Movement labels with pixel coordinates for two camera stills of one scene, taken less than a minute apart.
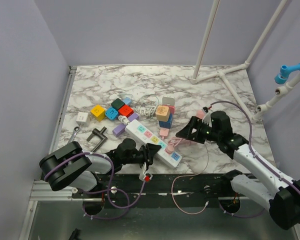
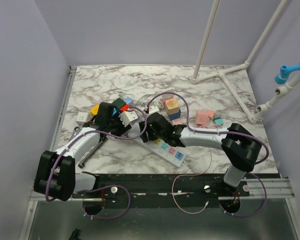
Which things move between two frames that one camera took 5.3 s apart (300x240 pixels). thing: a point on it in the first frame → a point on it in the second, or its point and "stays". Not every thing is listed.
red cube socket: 125,111 stays
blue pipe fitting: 281,78 stays
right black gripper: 195,123 → 142,126
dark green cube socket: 117,104 stays
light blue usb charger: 127,101 stays
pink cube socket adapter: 200,114 stays
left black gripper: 151,150 → 122,128
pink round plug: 170,149 → 177,122
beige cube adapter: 162,113 → 172,106
